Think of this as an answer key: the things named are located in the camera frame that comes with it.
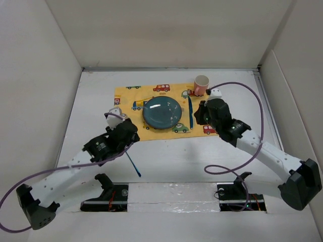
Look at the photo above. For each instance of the blue metal knife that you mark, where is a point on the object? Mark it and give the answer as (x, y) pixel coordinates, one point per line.
(190, 113)

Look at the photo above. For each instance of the teal ceramic plate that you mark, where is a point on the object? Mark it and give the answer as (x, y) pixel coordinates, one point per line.
(162, 112)

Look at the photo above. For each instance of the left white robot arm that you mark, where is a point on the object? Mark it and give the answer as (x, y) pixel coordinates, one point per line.
(79, 180)

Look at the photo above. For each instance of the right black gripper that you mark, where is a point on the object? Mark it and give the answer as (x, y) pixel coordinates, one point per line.
(198, 114)

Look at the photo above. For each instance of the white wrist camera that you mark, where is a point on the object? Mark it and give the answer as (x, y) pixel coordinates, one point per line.
(214, 93)
(114, 117)

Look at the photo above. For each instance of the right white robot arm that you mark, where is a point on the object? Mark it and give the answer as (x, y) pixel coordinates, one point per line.
(300, 179)

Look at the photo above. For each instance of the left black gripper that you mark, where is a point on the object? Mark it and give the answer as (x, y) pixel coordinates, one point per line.
(133, 139)

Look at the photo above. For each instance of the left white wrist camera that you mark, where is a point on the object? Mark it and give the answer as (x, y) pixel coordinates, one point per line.
(114, 117)

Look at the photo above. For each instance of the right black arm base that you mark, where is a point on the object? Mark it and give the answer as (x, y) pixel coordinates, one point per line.
(232, 196)

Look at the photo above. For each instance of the blue metal fork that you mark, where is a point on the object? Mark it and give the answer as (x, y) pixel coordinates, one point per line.
(133, 164)

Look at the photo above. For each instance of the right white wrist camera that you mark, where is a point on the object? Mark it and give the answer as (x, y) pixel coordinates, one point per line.
(214, 93)

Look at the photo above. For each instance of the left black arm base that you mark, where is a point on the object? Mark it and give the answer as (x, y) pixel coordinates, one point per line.
(113, 198)

